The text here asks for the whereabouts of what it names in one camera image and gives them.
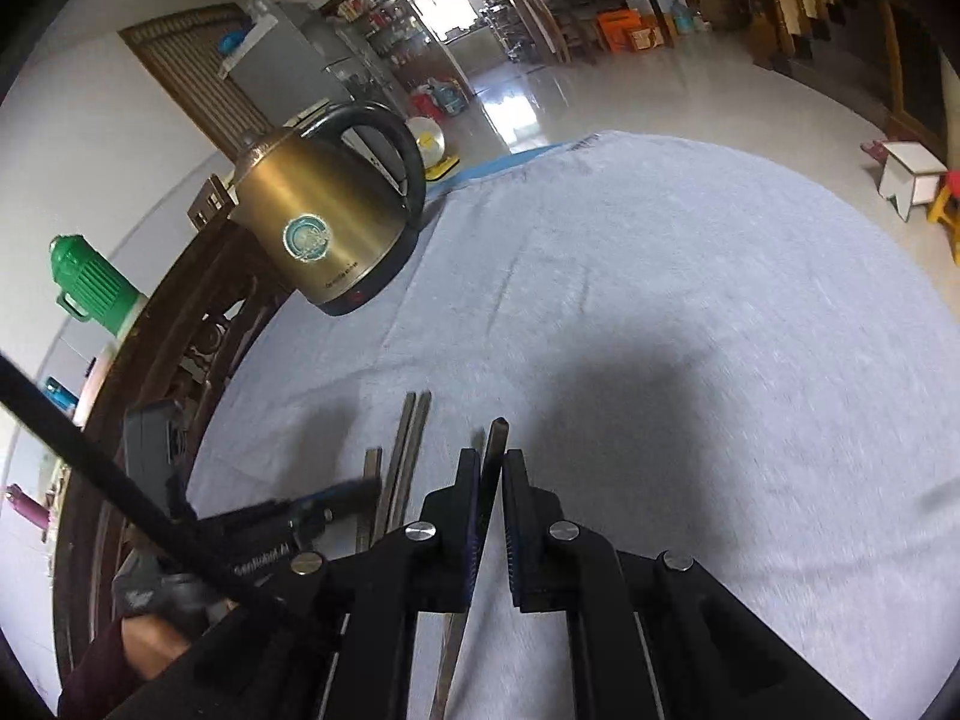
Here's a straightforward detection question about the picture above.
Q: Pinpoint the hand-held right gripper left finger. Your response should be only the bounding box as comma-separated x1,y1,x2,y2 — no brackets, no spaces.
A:
105,448,485,720

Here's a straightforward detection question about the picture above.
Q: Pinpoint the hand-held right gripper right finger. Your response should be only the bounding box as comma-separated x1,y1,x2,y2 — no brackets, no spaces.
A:
501,448,871,720

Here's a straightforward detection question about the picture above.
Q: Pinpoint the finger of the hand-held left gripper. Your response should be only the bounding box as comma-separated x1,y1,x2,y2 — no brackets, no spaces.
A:
202,511,335,586
225,478,382,533

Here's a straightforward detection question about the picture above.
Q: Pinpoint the metal chopstick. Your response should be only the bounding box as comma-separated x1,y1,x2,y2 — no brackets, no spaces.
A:
386,390,434,537
429,418,511,720
371,391,418,541
354,447,384,554

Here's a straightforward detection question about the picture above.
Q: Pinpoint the person's left forearm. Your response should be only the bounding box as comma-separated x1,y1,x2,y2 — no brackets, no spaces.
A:
56,611,192,720

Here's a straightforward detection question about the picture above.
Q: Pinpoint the person's left hand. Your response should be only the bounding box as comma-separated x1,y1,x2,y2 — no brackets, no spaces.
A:
112,551,227,635

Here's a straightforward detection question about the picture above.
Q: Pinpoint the dark carved wooden chair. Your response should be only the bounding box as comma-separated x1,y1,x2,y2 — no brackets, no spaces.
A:
52,172,301,683

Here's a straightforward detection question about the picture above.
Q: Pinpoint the blue bottle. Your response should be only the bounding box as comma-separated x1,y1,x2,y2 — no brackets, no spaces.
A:
41,376,80,417

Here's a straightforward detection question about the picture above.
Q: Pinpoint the pink bottle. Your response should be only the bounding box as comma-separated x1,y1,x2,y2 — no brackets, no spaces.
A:
4,484,50,541

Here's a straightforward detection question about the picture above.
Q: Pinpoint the green thermos jug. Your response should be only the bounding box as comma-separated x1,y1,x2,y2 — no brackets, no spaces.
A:
49,234,149,338

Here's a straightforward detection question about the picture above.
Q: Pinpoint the grey tablecloth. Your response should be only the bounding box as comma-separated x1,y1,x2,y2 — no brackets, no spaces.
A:
184,130,960,720

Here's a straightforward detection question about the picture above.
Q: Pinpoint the gold electric kettle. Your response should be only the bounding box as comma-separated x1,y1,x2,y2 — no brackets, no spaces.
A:
227,101,428,317

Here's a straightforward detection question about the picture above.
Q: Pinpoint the blue underlay cloth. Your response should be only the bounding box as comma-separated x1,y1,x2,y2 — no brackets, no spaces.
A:
424,141,593,203

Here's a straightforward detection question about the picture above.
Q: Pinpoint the white yellow round appliance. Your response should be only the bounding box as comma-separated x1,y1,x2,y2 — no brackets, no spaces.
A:
405,114,460,181

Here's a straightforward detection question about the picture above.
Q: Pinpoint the brown wooden door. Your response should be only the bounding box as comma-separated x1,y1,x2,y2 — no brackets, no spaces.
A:
118,4,275,162

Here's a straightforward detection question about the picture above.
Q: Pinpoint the red toy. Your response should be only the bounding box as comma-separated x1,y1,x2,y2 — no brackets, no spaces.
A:
409,79,470,121

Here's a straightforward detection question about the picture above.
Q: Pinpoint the grey refrigerator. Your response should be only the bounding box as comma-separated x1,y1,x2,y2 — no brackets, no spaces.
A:
221,0,398,136

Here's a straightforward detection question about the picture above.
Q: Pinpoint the metal rack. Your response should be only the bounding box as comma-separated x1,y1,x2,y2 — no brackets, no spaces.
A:
484,0,537,61

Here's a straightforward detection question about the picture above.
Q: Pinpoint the orange box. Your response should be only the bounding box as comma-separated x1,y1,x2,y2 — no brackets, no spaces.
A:
596,9,644,53

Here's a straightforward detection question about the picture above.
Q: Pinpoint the yellow stool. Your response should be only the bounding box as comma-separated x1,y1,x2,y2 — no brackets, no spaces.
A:
926,171,960,265

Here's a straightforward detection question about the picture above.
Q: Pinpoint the white stool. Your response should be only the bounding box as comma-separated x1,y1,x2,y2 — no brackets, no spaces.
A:
877,139,950,224

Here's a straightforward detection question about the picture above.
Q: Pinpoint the black cable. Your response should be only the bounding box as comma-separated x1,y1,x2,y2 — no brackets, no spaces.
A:
0,351,301,620

